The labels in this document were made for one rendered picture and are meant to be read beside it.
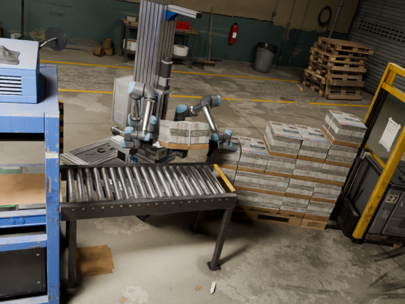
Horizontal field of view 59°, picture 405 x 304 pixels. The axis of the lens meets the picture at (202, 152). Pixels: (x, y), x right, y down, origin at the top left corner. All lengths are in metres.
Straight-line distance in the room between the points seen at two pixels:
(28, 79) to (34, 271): 1.34
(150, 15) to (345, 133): 2.16
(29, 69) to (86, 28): 7.52
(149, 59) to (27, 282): 2.11
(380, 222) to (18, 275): 3.47
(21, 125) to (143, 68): 1.76
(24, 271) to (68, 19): 7.48
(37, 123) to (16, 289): 1.32
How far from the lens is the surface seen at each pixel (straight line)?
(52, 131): 2.12
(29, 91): 2.22
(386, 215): 4.36
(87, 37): 9.70
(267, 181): 3.87
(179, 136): 3.09
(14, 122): 2.10
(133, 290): 3.17
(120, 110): 3.85
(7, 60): 2.27
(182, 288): 3.24
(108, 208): 2.68
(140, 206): 2.73
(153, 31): 3.47
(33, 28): 9.66
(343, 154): 3.94
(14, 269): 2.83
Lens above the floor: 2.40
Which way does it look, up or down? 27 degrees down
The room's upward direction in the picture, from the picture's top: 12 degrees clockwise
